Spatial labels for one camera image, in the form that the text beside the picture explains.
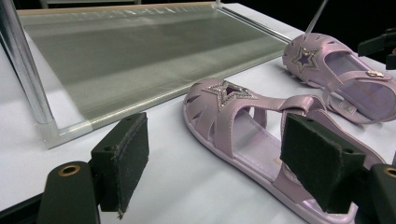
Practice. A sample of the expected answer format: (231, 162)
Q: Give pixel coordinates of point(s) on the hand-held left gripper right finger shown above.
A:
(320, 165)

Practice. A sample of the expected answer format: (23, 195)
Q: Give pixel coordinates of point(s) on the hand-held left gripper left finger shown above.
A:
(124, 161)

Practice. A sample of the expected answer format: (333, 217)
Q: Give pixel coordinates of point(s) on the pink star sandal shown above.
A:
(218, 124)
(348, 76)

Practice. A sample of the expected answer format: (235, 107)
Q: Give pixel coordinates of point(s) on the metal mesh shelf rack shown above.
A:
(140, 56)

